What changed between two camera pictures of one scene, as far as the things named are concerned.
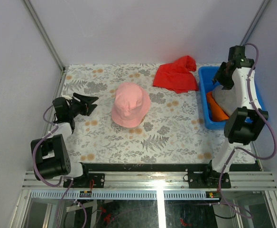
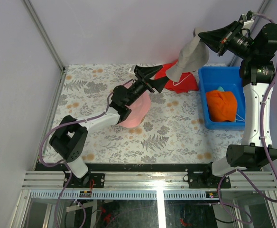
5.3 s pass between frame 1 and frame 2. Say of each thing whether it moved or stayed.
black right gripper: moved
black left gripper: moved
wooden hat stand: stayed
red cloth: stayed
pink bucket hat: stayed
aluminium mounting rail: stayed
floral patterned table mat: stayed
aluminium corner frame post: stayed
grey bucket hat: moved
